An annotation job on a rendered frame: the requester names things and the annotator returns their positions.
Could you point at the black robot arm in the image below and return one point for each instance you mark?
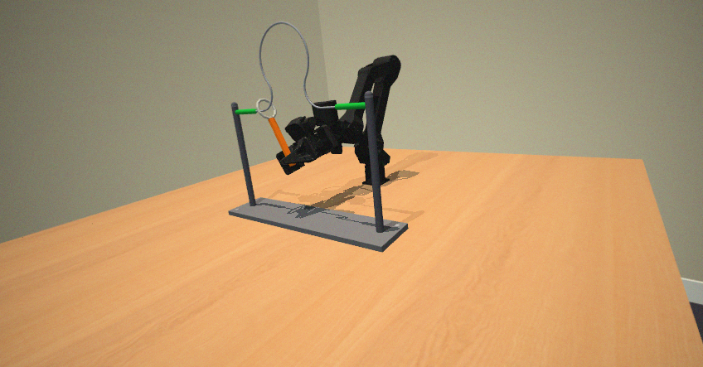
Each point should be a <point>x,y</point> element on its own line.
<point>383,72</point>

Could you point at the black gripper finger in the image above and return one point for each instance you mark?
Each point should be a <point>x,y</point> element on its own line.
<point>298,165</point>
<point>302,154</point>

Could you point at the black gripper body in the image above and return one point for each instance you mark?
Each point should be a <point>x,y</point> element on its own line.
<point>323,143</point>

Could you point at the orange bar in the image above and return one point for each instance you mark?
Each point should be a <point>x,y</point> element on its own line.
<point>275,127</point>

